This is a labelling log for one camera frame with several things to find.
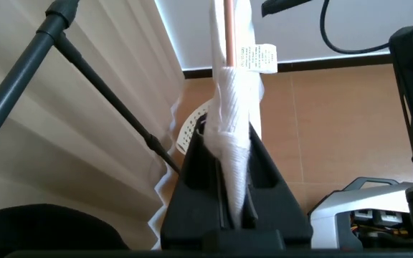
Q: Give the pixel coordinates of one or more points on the pink clothes hanger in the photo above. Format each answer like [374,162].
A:
[229,36]

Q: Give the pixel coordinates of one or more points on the black shorts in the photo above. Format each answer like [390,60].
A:
[41,229]

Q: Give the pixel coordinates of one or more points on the white laundry basket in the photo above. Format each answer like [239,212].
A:
[190,129]

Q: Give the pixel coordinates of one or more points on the black clothes rack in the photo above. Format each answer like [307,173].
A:
[13,86]

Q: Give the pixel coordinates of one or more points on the white garment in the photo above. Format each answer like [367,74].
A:
[231,150]

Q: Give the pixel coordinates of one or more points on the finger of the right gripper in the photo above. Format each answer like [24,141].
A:
[282,5]

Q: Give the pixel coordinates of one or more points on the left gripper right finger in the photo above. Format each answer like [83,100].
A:
[278,215]

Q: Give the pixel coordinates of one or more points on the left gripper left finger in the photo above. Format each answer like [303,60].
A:
[192,215]

